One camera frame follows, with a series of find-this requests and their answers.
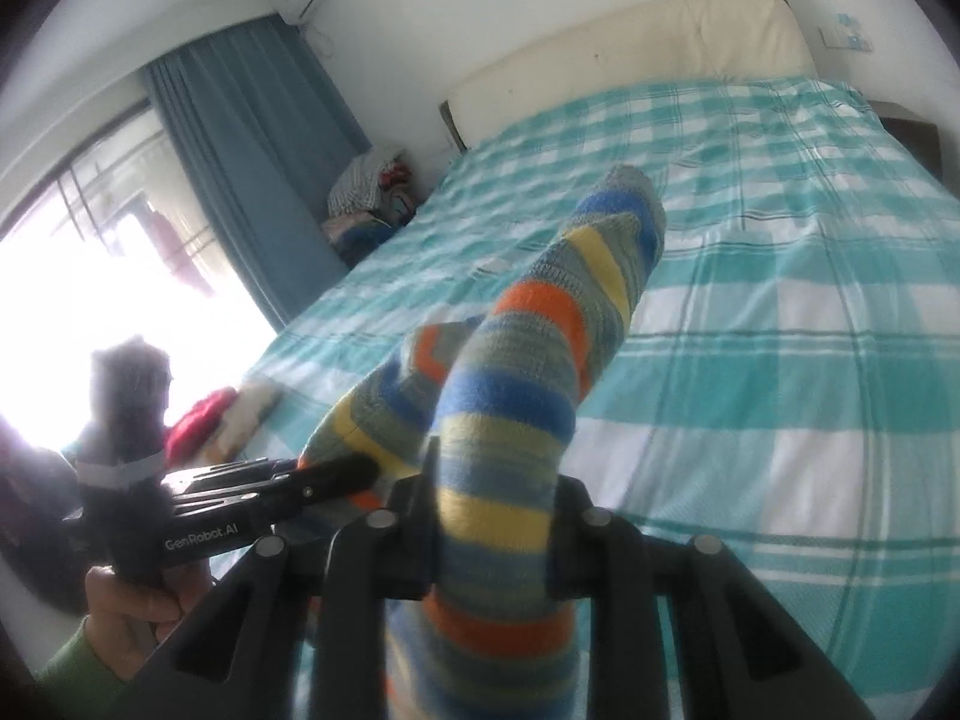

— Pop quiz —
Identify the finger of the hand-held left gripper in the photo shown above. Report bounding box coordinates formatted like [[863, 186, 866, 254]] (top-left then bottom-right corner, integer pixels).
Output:
[[251, 454, 380, 530]]

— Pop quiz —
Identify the blue curtain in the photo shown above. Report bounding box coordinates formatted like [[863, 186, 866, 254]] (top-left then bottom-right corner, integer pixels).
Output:
[[142, 15, 372, 331]]

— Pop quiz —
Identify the red cloth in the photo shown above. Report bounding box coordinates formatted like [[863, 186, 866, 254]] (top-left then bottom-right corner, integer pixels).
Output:
[[163, 388, 239, 466]]

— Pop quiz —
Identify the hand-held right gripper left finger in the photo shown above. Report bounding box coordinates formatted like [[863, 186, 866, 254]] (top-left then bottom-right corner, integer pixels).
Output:
[[127, 439, 440, 720]]

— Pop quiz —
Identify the teal plaid blanket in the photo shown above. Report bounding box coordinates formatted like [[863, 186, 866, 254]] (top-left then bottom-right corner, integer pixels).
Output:
[[247, 75, 960, 720]]

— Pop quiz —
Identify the dark nightstand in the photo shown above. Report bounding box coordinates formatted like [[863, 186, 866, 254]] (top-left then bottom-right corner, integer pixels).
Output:
[[874, 100, 944, 181]]

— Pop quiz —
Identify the person's left forearm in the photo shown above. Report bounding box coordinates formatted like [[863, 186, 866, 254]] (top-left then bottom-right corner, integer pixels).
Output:
[[30, 615, 132, 720]]

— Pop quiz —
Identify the person's left hand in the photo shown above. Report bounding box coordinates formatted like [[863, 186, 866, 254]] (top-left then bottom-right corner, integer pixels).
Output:
[[84, 559, 215, 680]]

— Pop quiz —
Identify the striped knit sweater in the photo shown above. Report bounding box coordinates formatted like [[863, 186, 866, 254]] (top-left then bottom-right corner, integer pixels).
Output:
[[281, 163, 668, 720]]

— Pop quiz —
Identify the cream padded headboard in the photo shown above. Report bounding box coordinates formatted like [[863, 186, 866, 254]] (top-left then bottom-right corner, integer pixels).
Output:
[[439, 0, 818, 151]]

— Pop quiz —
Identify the pile of clothes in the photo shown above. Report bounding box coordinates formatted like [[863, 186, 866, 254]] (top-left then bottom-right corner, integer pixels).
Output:
[[322, 148, 417, 267]]

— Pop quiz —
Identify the window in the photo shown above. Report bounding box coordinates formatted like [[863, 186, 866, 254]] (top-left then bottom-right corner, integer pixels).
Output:
[[0, 101, 278, 466]]

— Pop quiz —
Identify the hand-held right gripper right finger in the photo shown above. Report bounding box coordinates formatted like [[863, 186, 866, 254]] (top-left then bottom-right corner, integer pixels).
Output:
[[547, 476, 856, 720]]

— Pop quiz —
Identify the white cloth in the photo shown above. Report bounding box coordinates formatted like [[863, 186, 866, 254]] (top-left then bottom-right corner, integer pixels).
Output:
[[217, 379, 284, 451]]

